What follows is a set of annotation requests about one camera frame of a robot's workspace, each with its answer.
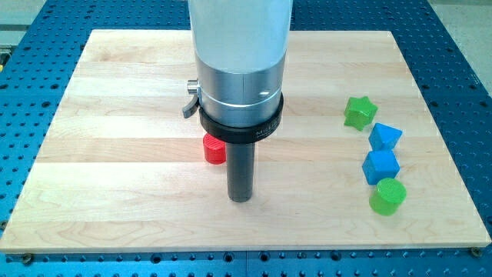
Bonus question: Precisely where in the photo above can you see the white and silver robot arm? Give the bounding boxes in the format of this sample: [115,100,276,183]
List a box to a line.
[188,0,293,144]

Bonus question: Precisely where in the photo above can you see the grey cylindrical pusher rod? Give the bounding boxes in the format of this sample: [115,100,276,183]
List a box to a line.
[226,143,255,202]

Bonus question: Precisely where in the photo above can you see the red cylinder block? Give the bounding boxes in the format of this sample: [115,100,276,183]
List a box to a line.
[202,133,226,165]

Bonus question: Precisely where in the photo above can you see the light wooden board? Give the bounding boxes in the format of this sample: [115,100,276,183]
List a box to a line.
[1,30,490,253]

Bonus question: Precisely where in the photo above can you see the green star block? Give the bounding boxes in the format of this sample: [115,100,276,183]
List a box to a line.
[344,96,378,131]

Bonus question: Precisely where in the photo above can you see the blue triangular prism block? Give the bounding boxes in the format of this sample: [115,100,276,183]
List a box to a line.
[368,123,403,151]

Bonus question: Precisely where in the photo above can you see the blue cube block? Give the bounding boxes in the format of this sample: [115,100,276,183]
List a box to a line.
[362,150,400,185]

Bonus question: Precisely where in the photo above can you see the green cylinder block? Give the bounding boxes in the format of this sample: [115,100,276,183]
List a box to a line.
[369,178,407,216]

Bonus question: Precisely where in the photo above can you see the blue perforated metal table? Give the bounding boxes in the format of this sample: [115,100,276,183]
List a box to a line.
[1,1,491,276]

